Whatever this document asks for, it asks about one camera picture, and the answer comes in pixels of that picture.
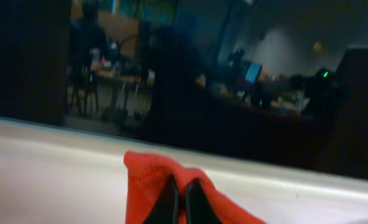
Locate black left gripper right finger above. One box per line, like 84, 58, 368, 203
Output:
185, 179, 222, 224

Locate orange FRAM t-shirt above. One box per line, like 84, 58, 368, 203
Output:
124, 151, 263, 224

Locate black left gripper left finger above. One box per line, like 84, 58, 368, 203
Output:
143, 175, 180, 224

